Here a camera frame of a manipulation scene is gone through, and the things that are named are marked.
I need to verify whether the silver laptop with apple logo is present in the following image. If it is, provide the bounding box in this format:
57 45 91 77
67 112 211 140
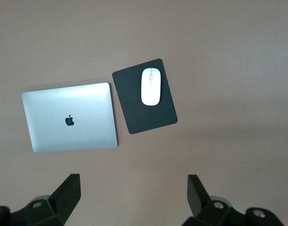
21 82 119 153

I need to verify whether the white computer mouse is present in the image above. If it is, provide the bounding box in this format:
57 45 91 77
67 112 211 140
140 67 162 106

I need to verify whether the black mouse pad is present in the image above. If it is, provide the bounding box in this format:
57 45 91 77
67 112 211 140
111 58 178 135

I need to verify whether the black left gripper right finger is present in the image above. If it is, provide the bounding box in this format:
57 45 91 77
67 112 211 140
181 174 286 226

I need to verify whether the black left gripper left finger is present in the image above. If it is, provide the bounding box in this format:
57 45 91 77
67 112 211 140
0 174 82 226

